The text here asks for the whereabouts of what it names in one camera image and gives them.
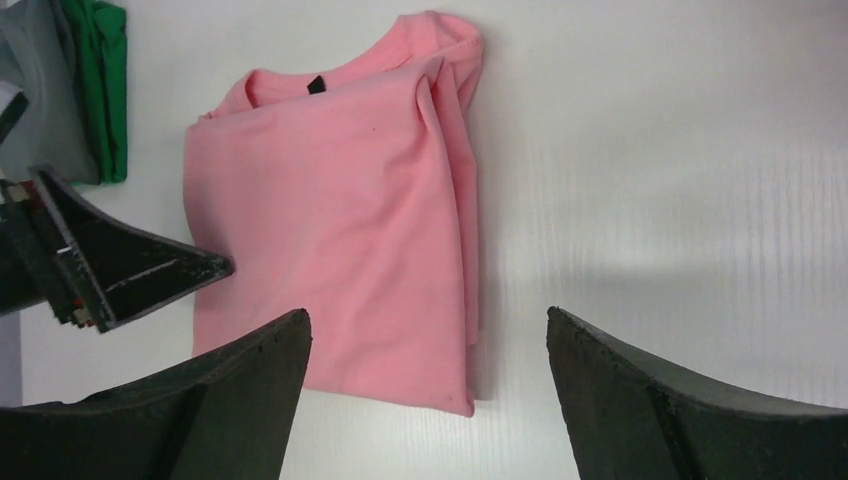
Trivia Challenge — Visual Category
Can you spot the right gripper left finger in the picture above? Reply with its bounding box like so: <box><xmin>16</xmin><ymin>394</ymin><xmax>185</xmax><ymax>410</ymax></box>
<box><xmin>1</xmin><ymin>309</ymin><xmax>312</xmax><ymax>479</ymax></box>

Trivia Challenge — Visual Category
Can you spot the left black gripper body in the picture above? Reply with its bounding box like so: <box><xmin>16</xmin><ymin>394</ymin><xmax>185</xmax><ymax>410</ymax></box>
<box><xmin>1</xmin><ymin>179</ymin><xmax>76</xmax><ymax>324</ymax></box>

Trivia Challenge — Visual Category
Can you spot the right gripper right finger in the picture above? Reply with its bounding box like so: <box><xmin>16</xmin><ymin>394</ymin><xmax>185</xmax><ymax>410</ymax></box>
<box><xmin>547</xmin><ymin>307</ymin><xmax>847</xmax><ymax>479</ymax></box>

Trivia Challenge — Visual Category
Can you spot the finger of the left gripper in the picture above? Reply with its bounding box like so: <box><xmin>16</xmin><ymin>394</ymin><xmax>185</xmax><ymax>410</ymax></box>
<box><xmin>31</xmin><ymin>166</ymin><xmax>234</xmax><ymax>333</ymax></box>

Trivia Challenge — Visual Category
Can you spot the pink t shirt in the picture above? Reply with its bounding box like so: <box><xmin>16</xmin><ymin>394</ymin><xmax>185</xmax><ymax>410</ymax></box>
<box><xmin>183</xmin><ymin>11</ymin><xmax>484</xmax><ymax>417</ymax></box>

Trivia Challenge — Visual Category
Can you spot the folded grey t shirt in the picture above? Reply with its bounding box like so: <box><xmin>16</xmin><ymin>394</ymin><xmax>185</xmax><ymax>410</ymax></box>
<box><xmin>1</xmin><ymin>1</ymin><xmax>100</xmax><ymax>185</ymax></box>

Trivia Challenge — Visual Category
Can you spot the folded green t shirt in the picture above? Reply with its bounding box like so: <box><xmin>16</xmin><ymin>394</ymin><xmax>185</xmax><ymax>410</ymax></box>
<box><xmin>60</xmin><ymin>0</ymin><xmax>128</xmax><ymax>184</ymax></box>

